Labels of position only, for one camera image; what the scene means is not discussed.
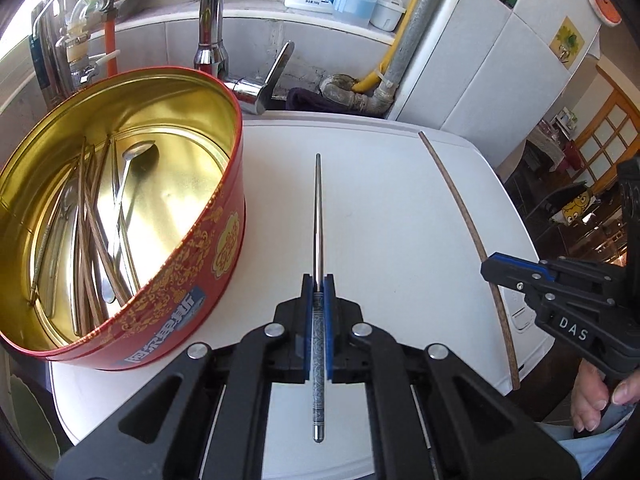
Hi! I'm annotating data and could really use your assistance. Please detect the steel spoon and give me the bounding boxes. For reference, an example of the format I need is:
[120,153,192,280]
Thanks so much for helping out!
[94,140,161,306]

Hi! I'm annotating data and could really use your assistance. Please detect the light blue clothing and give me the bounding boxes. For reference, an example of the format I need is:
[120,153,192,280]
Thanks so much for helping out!
[538,404,636,479]

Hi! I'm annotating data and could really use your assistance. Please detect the small white jar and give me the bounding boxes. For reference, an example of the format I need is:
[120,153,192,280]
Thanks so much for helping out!
[370,0,406,32]

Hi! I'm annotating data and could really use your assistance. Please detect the orange pipe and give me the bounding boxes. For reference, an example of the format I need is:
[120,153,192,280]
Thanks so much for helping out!
[103,10,118,77]

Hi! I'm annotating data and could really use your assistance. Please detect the chrome kitchen faucet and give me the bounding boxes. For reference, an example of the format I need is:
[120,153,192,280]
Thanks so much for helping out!
[193,0,295,115]

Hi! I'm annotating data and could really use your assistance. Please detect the red gold round tin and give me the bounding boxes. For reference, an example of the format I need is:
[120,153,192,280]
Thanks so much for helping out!
[1,66,246,370]

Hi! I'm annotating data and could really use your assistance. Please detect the yellow gas hose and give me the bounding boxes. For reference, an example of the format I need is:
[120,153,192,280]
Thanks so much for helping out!
[351,0,432,94]

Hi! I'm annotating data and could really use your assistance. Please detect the white cutting board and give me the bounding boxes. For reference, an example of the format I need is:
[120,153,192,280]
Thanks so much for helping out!
[50,113,537,479]

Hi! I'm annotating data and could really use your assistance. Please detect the green plate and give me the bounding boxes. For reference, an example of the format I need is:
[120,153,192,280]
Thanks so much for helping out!
[10,375,61,474]

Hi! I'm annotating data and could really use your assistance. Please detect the grey metal pipe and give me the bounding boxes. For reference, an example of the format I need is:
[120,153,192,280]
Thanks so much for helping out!
[319,0,442,117]

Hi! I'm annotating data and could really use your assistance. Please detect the thin curved wooden chopstick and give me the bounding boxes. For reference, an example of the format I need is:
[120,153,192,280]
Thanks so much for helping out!
[418,130,521,390]

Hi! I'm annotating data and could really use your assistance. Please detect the metal chopstick patterned handle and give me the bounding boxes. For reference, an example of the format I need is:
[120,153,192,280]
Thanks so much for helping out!
[28,179,76,306]

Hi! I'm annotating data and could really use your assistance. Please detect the plain metal chopstick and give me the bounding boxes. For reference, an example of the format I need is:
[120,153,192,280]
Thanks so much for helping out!
[108,143,142,293]

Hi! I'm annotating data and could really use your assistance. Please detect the brown wooden chopstick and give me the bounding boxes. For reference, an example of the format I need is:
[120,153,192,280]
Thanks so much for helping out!
[76,140,105,336]
[78,136,130,307]

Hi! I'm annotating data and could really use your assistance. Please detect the white refrigerator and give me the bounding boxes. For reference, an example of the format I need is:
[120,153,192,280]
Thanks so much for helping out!
[388,0,601,167]

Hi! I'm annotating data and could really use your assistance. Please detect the person right hand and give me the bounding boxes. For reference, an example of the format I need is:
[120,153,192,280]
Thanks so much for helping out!
[570,360,640,432]

